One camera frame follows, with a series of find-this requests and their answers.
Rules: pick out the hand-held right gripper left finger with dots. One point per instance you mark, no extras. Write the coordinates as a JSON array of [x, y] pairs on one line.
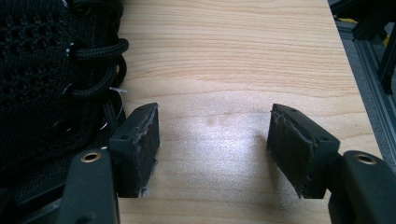
[[137, 155]]

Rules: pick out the black metal stand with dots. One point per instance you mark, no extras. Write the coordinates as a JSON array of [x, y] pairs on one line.
[[378, 34]]

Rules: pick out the grey metal floor rail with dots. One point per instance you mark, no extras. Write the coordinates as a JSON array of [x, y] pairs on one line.
[[370, 90]]

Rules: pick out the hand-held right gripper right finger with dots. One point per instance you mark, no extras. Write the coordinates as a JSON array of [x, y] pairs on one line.
[[295, 152]]

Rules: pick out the black mesh lace-up shoe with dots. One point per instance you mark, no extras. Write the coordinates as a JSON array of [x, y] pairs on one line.
[[46, 77]]

